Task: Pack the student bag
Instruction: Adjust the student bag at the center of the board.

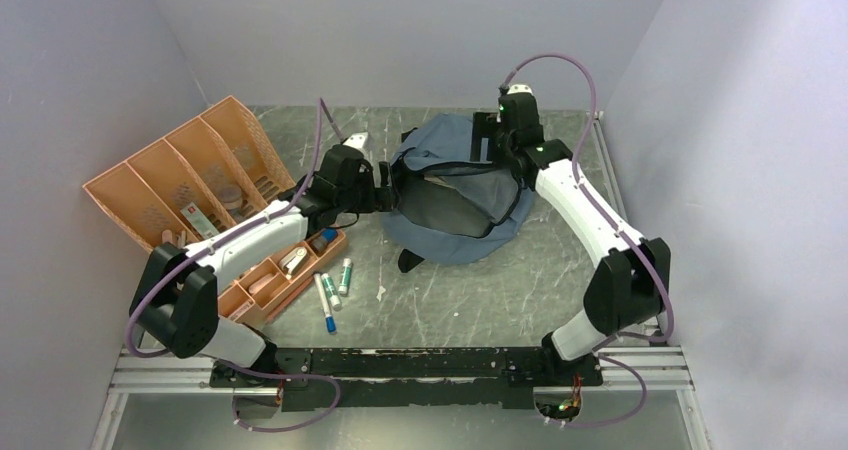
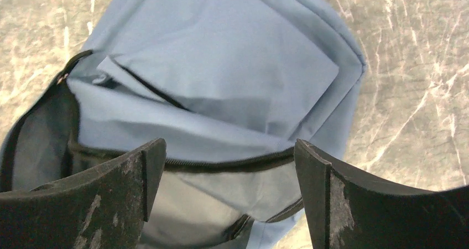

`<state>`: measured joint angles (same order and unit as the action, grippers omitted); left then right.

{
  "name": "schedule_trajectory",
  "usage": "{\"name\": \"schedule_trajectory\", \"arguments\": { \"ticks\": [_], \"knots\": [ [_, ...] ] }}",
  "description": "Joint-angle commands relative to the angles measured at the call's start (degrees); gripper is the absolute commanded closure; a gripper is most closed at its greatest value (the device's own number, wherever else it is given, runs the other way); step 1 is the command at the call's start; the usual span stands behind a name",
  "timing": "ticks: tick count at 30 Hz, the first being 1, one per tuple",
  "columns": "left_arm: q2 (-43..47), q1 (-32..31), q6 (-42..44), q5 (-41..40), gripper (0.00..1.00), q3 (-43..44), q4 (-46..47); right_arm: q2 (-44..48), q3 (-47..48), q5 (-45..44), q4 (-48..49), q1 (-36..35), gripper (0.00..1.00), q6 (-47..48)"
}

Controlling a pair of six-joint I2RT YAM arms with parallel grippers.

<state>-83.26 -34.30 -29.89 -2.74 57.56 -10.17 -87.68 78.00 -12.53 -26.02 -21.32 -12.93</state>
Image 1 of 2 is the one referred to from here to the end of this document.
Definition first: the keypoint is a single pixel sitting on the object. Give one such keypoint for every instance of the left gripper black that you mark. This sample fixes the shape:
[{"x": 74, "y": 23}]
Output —
[{"x": 380, "y": 199}]

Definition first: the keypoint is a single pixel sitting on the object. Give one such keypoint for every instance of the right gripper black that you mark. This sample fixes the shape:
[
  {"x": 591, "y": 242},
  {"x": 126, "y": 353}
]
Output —
[{"x": 484, "y": 125}]

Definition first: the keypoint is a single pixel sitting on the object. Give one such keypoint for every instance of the blue backpack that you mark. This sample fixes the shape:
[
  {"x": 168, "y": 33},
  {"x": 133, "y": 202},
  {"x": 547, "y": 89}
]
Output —
[{"x": 451, "y": 210}]

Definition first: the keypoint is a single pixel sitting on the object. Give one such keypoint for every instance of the green white glue stick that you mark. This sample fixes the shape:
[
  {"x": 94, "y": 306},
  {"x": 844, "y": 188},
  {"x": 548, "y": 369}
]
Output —
[{"x": 331, "y": 292}]

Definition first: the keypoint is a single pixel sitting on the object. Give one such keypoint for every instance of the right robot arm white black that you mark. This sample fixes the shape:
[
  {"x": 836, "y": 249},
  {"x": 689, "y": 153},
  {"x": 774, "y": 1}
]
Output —
[{"x": 630, "y": 281}]

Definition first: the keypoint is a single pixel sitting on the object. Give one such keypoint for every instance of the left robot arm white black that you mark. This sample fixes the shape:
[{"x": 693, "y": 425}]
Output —
[{"x": 177, "y": 296}]

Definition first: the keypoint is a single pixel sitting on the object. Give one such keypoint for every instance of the blue capped bottle in organizer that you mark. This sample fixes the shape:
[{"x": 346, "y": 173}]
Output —
[{"x": 321, "y": 241}]

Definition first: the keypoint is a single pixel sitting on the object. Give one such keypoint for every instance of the white stapler in organizer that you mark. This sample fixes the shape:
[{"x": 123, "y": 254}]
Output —
[{"x": 291, "y": 263}]

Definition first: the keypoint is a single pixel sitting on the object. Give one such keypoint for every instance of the blue capped whiteboard marker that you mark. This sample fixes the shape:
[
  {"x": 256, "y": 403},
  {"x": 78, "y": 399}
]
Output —
[{"x": 326, "y": 308}]

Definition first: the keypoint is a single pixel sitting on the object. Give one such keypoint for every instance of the pink eraser in organizer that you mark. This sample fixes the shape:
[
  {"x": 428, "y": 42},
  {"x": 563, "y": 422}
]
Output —
[{"x": 261, "y": 283}]

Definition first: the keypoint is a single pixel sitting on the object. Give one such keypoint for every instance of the orange plastic desk organizer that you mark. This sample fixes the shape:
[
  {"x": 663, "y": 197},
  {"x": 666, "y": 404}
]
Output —
[{"x": 223, "y": 161}]

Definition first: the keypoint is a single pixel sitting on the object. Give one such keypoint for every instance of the red white card box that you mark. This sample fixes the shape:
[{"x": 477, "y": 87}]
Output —
[{"x": 199, "y": 221}]

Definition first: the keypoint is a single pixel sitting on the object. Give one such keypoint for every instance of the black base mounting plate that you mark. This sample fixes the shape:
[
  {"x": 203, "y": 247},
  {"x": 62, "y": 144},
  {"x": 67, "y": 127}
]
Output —
[{"x": 507, "y": 376}]

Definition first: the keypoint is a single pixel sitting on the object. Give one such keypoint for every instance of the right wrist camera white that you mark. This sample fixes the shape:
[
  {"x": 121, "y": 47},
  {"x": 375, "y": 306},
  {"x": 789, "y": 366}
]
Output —
[{"x": 519, "y": 89}]

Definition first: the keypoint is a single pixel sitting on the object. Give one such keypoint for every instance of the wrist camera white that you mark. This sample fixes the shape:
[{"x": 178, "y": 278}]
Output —
[
  {"x": 360, "y": 141},
  {"x": 519, "y": 89}
]

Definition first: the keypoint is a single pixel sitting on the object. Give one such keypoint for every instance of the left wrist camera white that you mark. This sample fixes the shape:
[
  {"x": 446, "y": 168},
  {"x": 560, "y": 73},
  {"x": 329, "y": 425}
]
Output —
[{"x": 360, "y": 141}]

